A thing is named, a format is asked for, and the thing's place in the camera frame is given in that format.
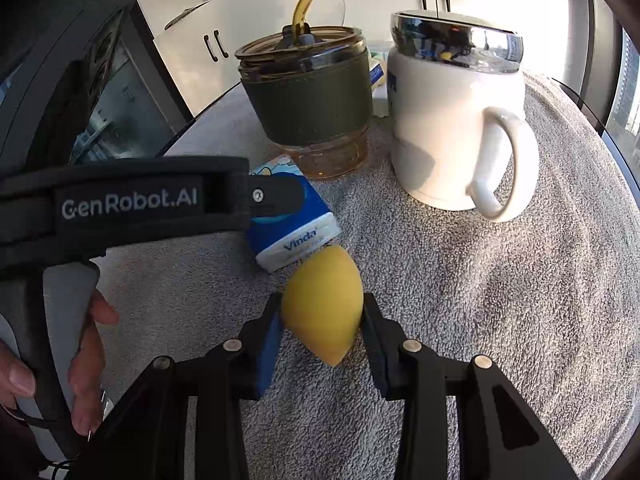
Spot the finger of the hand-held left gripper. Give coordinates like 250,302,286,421
250,172,307,221

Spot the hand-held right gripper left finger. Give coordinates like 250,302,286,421
65,291,286,480

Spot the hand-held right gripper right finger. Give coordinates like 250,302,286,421
361,291,581,480

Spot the blue tissue pack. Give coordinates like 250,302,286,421
247,155,343,273

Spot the yellow teardrop makeup sponge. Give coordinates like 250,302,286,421
280,246,365,368

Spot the white ribbed tray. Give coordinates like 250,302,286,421
369,50,393,118

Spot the person's left hand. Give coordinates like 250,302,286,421
0,287,121,438

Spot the amber glass cup dark sleeve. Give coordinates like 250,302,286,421
235,25,376,181

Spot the dark framed glass door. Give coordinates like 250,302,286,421
0,0,193,176

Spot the grey towel mat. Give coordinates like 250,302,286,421
90,67,640,480

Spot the white ceramic mug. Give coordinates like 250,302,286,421
387,55,540,223

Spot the amber glass straw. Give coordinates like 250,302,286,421
292,0,327,36

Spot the chrome mug lid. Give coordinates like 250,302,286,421
390,10,525,75

